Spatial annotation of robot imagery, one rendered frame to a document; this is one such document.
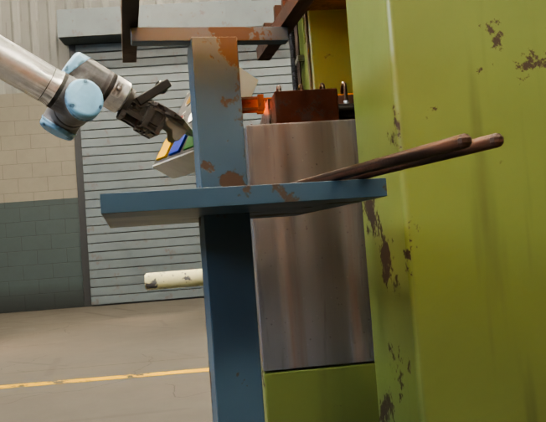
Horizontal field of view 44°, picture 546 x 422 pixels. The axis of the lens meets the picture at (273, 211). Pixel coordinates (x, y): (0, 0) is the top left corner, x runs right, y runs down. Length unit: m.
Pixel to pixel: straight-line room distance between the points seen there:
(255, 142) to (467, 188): 0.41
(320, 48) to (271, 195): 1.04
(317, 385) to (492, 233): 0.43
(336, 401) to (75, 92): 0.88
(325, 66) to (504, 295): 0.86
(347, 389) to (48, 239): 8.59
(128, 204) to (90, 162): 8.89
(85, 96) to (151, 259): 7.81
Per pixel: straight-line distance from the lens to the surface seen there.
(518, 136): 1.06
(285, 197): 0.70
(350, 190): 0.72
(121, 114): 1.81
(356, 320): 1.24
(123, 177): 9.46
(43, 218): 9.71
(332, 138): 1.24
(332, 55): 1.71
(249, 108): 1.44
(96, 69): 1.79
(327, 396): 1.25
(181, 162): 1.95
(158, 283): 1.78
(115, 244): 9.43
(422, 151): 0.57
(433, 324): 1.00
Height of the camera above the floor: 0.70
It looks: 3 degrees up
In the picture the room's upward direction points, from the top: 4 degrees counter-clockwise
